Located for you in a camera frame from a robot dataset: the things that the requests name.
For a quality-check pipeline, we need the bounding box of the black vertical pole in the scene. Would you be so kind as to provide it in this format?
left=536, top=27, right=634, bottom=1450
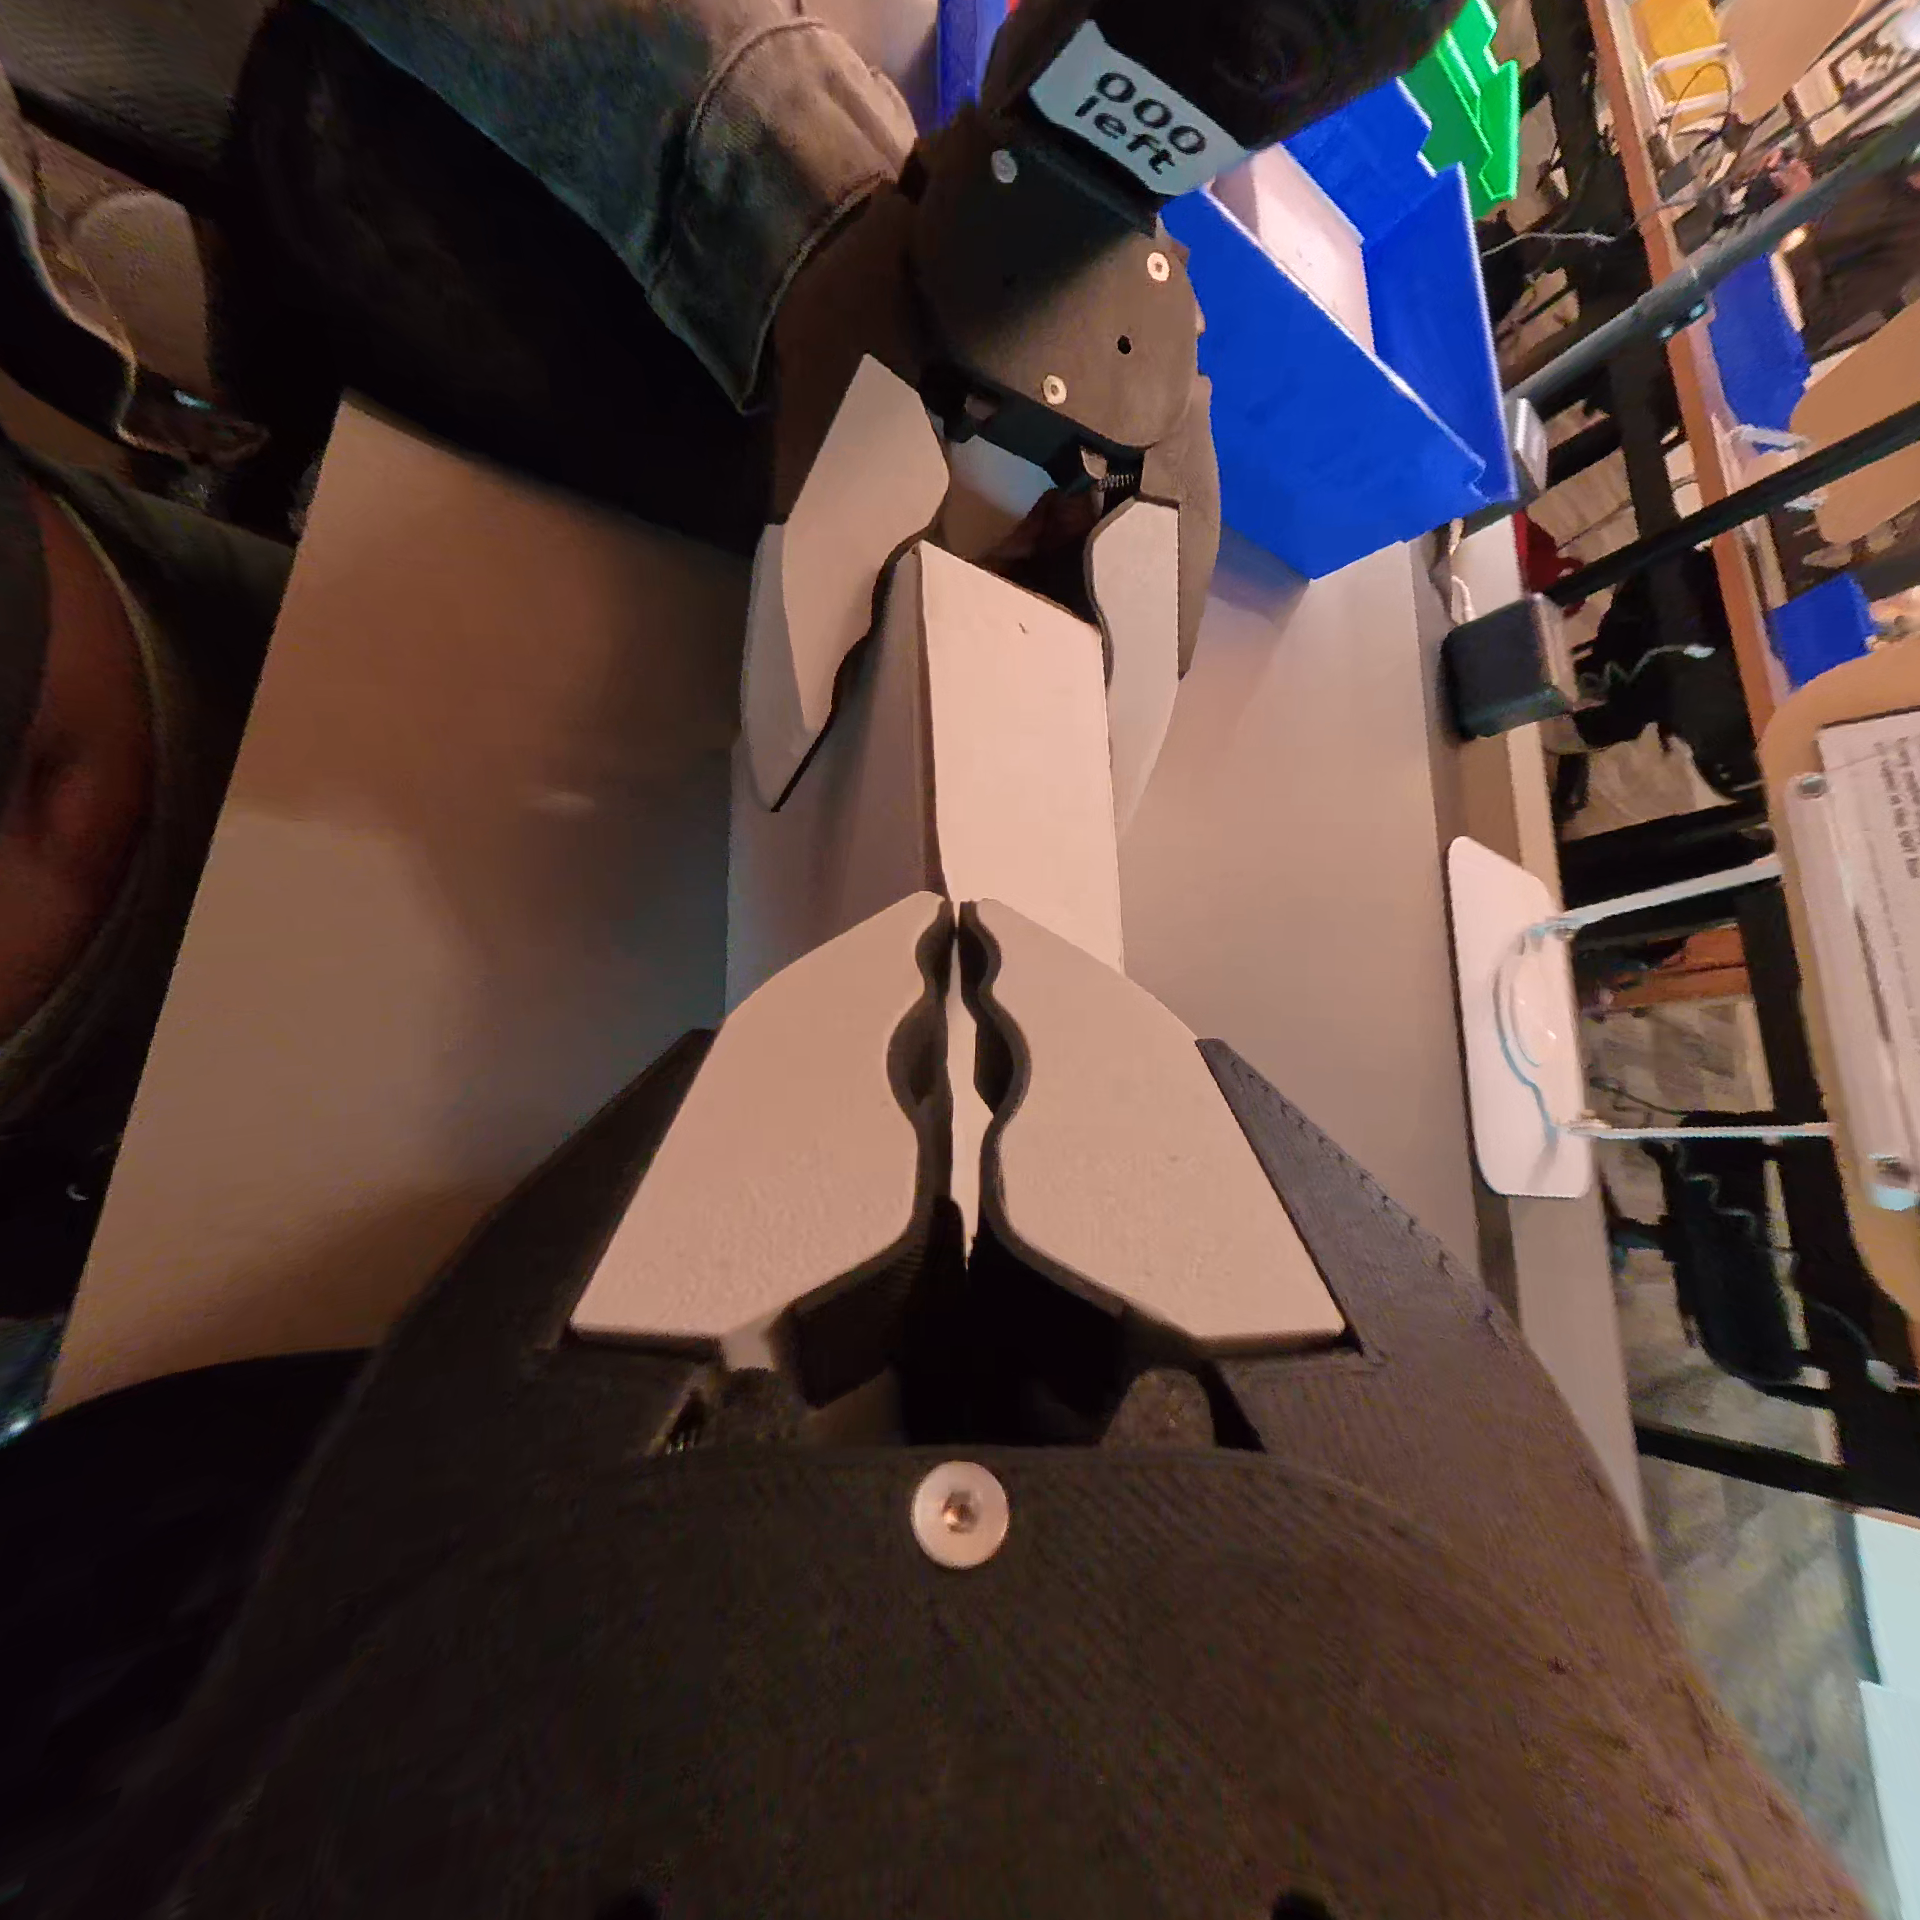
left=1545, top=404, right=1920, bottom=601

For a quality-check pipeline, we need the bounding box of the wooden document stand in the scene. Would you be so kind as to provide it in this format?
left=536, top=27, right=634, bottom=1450
left=1447, top=660, right=1920, bottom=1217

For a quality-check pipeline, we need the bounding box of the person's left forearm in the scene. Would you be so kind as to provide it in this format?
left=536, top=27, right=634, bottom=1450
left=316, top=0, right=920, bottom=416

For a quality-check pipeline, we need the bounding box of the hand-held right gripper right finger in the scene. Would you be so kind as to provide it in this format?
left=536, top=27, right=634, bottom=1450
left=960, top=898, right=1348, bottom=1360

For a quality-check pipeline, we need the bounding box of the large blue plastic bin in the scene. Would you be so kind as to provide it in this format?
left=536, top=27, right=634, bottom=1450
left=1160, top=75, right=1518, bottom=580

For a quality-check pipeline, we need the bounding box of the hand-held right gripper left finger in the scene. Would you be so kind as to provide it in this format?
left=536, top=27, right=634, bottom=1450
left=568, top=892, right=962, bottom=1406

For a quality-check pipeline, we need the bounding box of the printed instruction sheet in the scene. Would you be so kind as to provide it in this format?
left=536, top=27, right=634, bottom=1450
left=1812, top=718, right=1920, bottom=1175

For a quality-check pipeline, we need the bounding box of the green plastic bin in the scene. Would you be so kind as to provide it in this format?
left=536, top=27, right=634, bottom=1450
left=1410, top=0, right=1527, bottom=223

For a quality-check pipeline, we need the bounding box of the small blue plastic bin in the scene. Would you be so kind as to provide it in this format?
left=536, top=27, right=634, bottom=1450
left=1765, top=577, right=1879, bottom=688
left=1708, top=252, right=1818, bottom=433

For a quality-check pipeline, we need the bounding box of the dark grey cube device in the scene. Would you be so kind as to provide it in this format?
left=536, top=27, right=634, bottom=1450
left=1441, top=595, right=1576, bottom=740

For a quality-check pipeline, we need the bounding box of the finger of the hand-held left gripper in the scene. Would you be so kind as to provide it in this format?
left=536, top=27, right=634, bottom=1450
left=742, top=354, right=953, bottom=814
left=1086, top=496, right=1185, bottom=822

